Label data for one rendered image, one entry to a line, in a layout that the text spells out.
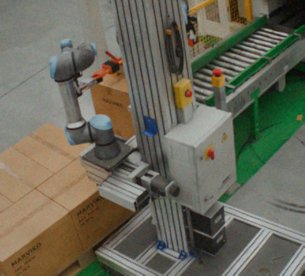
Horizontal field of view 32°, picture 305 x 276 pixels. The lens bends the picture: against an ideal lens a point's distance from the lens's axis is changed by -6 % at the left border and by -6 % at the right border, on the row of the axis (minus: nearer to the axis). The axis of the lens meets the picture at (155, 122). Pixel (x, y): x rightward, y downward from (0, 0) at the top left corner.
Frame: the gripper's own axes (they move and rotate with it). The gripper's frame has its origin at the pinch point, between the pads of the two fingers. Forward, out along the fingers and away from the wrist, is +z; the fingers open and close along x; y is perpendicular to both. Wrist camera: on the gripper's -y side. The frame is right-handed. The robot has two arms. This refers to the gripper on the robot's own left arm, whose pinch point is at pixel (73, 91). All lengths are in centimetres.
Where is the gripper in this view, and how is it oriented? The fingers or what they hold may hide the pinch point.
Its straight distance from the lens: 356.0
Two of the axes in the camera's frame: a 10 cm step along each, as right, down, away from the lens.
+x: -7.8, -2.6, 5.8
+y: 6.2, -5.0, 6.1
